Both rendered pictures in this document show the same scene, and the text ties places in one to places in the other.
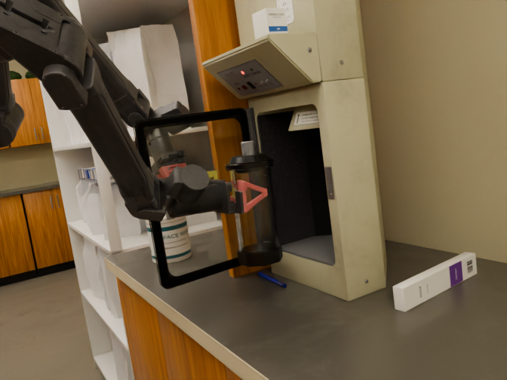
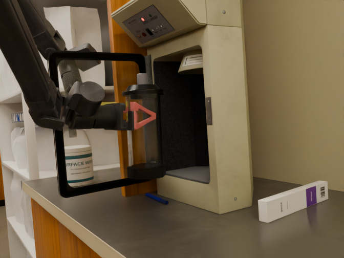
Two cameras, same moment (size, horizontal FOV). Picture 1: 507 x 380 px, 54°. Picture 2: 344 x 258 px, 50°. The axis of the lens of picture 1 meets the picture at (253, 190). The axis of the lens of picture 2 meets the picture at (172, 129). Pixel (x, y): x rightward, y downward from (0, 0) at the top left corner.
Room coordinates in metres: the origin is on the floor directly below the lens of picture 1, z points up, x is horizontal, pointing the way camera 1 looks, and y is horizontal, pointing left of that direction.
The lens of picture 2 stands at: (0.12, -0.02, 1.21)
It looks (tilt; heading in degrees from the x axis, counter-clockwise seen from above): 3 degrees down; 357
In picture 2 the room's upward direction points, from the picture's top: 4 degrees counter-clockwise
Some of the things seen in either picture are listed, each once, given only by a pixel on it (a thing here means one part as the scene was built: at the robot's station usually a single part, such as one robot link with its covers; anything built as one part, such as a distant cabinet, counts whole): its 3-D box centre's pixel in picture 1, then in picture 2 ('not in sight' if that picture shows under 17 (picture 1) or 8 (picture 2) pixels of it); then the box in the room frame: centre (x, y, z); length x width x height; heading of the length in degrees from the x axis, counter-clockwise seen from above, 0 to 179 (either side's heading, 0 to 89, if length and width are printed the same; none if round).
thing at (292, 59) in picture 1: (256, 71); (153, 18); (1.14, -0.04, 1.46); 0.32 x 0.12 x 0.10; 28
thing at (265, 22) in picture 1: (270, 26); not in sight; (1.07, -0.08, 1.54); 0.05 x 0.05 x 0.06; 33
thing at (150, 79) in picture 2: (259, 182); (151, 117); (1.30, -0.02, 1.19); 0.03 x 0.02 x 0.39; 28
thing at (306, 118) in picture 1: (323, 114); (207, 61); (1.20, -0.19, 1.34); 0.18 x 0.18 x 0.05
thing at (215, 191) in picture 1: (208, 198); (104, 116); (1.04, 0.10, 1.20); 0.10 x 0.07 x 0.07; 31
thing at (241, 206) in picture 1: (245, 194); (136, 116); (1.05, 0.02, 1.20); 0.09 x 0.07 x 0.07; 121
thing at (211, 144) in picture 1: (204, 194); (104, 121); (1.21, 0.12, 1.19); 0.30 x 0.01 x 0.40; 123
